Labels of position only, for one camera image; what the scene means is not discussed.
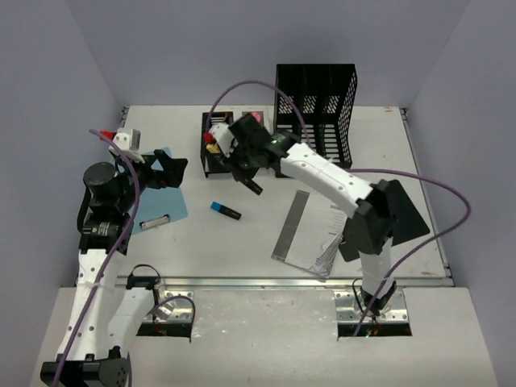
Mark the metal base plate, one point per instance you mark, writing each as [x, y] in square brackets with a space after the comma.
[347, 310]
[177, 310]

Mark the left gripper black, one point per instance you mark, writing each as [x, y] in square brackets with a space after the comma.
[160, 174]

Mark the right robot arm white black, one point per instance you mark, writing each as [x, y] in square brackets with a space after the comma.
[344, 190]

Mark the blue clipboard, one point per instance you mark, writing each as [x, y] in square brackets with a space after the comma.
[158, 207]

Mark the spiral notebook grey white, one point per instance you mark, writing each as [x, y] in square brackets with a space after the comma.
[311, 234]

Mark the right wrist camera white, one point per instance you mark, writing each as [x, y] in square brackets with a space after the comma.
[221, 135]

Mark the pink cap black highlighter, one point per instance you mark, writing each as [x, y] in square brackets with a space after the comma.
[251, 185]

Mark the black magazine file rack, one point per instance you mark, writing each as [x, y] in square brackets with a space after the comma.
[317, 106]

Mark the white pen holder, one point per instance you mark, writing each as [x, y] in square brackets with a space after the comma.
[260, 113]

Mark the black pen holder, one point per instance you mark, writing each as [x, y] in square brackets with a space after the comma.
[210, 163]

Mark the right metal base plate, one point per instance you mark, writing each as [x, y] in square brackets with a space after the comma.
[347, 310]

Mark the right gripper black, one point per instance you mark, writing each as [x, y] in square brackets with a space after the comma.
[233, 162]

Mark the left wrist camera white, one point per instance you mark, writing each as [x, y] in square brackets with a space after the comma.
[128, 140]

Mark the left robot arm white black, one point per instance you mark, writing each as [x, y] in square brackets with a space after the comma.
[102, 323]

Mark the aluminium rail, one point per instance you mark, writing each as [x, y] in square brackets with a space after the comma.
[297, 282]

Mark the blue cap black highlighter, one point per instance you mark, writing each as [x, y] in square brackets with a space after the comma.
[226, 211]

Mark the yellow highlighter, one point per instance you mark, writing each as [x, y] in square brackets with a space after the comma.
[213, 148]

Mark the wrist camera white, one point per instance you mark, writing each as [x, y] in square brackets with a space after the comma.
[128, 140]
[221, 135]

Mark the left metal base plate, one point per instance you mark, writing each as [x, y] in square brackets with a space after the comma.
[177, 310]

